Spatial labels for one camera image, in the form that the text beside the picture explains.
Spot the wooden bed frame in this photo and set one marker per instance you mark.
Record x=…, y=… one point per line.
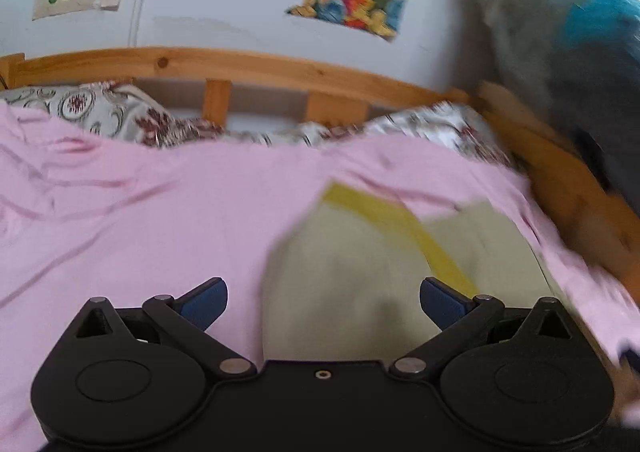
x=200, y=59

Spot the yellow brown beige jacket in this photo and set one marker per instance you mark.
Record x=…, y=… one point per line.
x=350, y=282

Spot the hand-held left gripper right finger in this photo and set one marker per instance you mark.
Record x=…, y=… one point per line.
x=442, y=304

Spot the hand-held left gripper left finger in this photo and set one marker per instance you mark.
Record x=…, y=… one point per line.
x=205, y=304

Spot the floral patterned pillow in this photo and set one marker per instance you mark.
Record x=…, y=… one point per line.
x=440, y=124

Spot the pink bed sheet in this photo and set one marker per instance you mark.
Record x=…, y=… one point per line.
x=150, y=212

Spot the clear bag of clothes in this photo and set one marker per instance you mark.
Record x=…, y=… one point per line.
x=550, y=31

